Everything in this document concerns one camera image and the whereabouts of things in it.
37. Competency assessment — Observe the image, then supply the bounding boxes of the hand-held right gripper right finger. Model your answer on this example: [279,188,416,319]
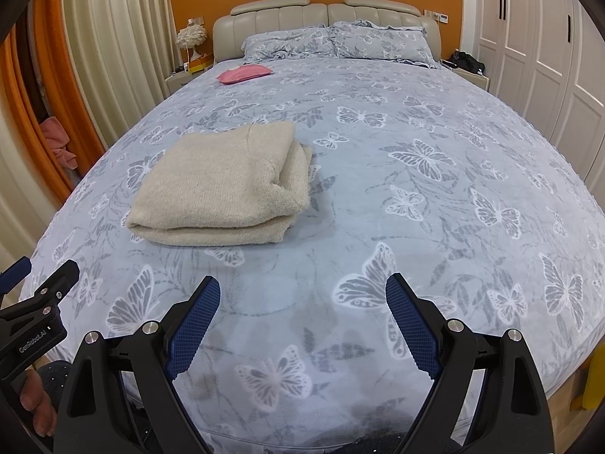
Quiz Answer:
[385,273,554,454]

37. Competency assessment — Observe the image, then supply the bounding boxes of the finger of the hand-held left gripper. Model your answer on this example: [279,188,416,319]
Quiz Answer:
[0,260,81,337]
[0,256,32,297]

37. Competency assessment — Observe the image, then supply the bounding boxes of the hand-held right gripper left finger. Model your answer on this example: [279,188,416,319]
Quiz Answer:
[53,275,222,454]

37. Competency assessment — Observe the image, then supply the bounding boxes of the cream knit cardigan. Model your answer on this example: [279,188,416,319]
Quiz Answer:
[125,120,315,247]

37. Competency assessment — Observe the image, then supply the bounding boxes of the person's left hand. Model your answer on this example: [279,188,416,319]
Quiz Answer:
[20,369,57,438]

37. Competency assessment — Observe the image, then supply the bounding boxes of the person's dark speckled clothing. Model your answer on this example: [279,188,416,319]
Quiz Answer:
[28,359,466,454]

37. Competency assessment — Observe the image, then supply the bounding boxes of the bed with grey butterfly cover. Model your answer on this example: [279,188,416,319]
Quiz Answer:
[19,54,605,450]

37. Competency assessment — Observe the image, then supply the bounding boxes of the pink cloth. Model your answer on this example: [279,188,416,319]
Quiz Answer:
[39,117,79,170]

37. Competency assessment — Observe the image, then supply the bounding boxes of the yellow object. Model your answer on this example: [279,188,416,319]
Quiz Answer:
[569,362,605,413]

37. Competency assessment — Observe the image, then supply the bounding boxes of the orange curtain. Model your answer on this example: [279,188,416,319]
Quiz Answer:
[7,0,107,196]

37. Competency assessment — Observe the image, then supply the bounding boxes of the white nightstand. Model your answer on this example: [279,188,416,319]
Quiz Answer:
[165,64,214,101]
[439,59,490,92]

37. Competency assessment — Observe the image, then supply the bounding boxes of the cream curtain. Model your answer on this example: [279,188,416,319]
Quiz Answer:
[61,0,177,153]

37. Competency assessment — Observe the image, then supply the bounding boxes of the pink flat pouch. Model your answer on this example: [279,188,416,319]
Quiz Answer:
[216,64,275,85]

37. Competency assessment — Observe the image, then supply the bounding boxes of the black bag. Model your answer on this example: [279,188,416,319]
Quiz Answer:
[447,51,487,76]

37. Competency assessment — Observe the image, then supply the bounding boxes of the grey butterfly print pillow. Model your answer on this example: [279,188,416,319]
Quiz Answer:
[241,27,339,61]
[330,20,443,70]

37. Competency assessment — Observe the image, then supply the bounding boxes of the white feather table lamp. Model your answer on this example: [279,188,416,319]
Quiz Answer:
[176,26,209,75]

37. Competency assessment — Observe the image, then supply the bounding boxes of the white panelled wardrobe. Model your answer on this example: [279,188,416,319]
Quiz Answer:
[475,0,605,202]

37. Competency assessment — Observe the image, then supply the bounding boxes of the beige padded headboard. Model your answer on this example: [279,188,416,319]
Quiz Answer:
[212,0,443,65]

